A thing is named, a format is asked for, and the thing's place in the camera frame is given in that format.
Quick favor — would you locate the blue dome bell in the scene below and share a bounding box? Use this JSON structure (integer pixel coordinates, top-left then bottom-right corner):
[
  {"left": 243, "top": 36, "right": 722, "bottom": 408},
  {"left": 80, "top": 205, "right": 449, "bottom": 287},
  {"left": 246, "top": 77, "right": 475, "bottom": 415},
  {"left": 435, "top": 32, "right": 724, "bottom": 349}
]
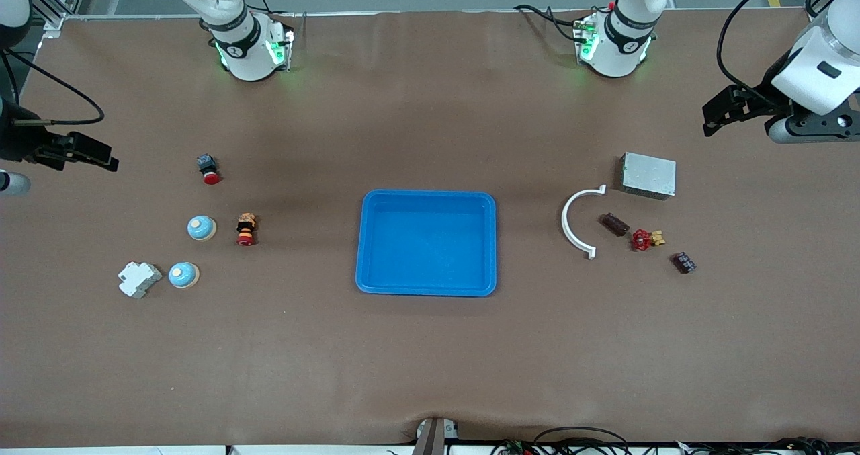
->
[
  {"left": 187, "top": 214, "right": 218, "bottom": 242},
  {"left": 168, "top": 261, "right": 200, "bottom": 290}
]

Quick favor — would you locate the green-lit arm base connector box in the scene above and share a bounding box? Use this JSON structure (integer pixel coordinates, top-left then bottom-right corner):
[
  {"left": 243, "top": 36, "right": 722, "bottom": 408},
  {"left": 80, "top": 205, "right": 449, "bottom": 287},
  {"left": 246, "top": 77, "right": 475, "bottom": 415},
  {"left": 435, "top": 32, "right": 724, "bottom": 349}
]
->
[
  {"left": 572, "top": 13, "right": 600, "bottom": 63},
  {"left": 266, "top": 28, "right": 296, "bottom": 71}
]

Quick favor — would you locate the grey perforated metal box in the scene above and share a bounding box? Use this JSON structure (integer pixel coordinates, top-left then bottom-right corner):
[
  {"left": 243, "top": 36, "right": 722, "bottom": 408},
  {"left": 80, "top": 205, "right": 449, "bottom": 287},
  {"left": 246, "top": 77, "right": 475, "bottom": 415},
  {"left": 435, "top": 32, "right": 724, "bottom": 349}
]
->
[{"left": 619, "top": 151, "right": 677, "bottom": 201}]

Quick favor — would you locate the red button with black body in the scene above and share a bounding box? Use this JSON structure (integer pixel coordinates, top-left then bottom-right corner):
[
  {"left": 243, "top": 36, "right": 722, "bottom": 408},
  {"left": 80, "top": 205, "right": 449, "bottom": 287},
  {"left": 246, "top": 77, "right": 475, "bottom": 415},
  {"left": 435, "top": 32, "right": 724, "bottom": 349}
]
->
[{"left": 196, "top": 153, "right": 222, "bottom": 186}]

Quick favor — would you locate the white circuit breaker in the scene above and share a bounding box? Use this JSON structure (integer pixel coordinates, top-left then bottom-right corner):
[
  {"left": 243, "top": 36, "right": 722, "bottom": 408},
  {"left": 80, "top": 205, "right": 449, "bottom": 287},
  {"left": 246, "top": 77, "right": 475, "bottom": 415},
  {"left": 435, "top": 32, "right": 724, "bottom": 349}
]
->
[{"left": 118, "top": 261, "right": 164, "bottom": 300}]

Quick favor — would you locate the blue plastic tray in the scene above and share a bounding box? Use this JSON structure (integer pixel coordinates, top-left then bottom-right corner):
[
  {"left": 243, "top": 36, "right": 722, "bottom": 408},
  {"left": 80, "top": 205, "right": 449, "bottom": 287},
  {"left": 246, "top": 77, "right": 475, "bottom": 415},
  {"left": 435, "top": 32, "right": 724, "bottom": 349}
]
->
[{"left": 355, "top": 189, "right": 498, "bottom": 298}]

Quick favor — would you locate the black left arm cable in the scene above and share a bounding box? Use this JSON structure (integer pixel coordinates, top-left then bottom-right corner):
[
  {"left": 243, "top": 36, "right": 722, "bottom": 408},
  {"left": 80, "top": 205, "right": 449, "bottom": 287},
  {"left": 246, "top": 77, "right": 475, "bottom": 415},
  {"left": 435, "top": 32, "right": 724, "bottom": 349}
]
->
[{"left": 716, "top": 0, "right": 849, "bottom": 94}]

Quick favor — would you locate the brass valve with red handle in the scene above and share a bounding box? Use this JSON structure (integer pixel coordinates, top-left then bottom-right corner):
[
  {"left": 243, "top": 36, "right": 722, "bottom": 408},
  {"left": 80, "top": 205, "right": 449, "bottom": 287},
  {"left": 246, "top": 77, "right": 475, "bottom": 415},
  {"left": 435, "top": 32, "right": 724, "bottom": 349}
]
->
[{"left": 630, "top": 228, "right": 667, "bottom": 252}]

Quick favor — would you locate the white curved plastic bracket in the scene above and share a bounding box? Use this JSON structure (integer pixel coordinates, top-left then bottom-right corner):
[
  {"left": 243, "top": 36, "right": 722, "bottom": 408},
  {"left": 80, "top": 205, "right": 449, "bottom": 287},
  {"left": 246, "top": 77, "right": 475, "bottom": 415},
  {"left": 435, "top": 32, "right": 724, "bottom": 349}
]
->
[{"left": 561, "top": 184, "right": 607, "bottom": 261}]

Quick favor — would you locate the black base power cable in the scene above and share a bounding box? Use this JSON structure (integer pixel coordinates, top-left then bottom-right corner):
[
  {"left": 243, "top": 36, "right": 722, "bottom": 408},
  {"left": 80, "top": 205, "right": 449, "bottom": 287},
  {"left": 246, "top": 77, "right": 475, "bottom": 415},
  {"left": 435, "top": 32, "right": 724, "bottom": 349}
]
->
[{"left": 513, "top": 3, "right": 584, "bottom": 43}]

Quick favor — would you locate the black cable bundle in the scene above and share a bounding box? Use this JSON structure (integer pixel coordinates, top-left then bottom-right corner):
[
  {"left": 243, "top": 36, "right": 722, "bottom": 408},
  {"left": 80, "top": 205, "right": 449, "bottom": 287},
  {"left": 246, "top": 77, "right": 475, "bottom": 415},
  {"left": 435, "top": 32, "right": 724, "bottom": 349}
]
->
[{"left": 677, "top": 436, "right": 860, "bottom": 455}]

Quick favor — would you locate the black cable loop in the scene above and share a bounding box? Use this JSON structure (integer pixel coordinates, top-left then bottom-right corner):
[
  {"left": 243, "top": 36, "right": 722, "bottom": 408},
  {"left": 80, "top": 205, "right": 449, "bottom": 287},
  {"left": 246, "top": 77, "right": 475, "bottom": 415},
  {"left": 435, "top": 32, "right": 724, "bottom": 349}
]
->
[{"left": 490, "top": 426, "right": 634, "bottom": 455}]

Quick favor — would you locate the grey metal camera mount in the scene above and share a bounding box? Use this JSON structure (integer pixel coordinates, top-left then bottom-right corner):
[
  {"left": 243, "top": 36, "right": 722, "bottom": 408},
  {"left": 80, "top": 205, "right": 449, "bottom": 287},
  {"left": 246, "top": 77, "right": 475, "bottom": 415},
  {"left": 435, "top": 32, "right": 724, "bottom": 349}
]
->
[{"left": 412, "top": 417, "right": 462, "bottom": 455}]

